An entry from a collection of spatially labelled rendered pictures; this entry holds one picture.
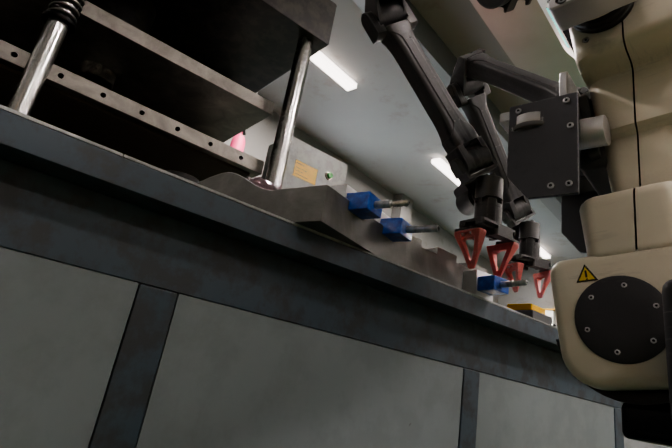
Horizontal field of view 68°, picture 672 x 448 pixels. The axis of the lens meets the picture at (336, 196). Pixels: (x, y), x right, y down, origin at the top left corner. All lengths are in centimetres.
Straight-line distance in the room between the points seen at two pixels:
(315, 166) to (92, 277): 143
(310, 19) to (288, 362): 147
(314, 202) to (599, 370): 41
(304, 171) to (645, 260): 143
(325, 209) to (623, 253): 38
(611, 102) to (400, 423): 60
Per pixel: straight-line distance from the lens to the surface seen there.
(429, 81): 112
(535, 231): 151
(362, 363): 85
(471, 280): 103
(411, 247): 97
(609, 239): 73
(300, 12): 198
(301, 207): 71
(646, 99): 84
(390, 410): 90
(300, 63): 192
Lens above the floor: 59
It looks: 21 degrees up
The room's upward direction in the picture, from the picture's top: 10 degrees clockwise
